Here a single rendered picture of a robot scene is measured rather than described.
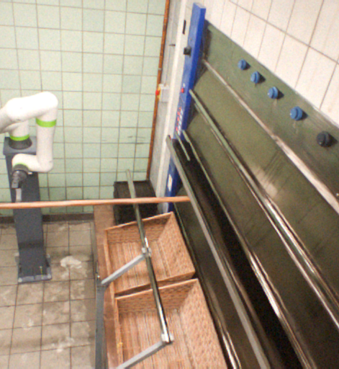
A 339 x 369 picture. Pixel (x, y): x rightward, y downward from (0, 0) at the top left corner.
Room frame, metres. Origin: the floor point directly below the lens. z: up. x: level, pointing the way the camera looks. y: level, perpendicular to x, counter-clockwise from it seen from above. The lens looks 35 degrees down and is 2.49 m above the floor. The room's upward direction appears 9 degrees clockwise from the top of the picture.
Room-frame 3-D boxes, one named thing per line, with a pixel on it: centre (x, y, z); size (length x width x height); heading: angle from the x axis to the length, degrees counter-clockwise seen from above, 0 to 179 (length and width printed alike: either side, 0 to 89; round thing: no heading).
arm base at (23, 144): (2.13, 1.02, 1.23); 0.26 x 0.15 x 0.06; 21
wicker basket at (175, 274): (1.73, 0.08, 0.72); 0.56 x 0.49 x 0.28; 19
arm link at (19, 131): (2.07, 1.00, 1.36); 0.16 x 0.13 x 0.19; 143
